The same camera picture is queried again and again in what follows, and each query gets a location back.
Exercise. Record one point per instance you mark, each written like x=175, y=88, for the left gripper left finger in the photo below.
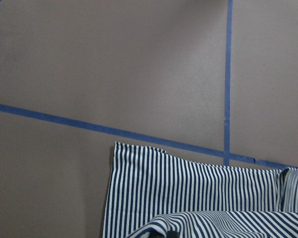
x=155, y=234

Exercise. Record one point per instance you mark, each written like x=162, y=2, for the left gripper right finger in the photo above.
x=172, y=234

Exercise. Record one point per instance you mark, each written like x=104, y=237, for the blue white striped polo shirt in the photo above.
x=151, y=191

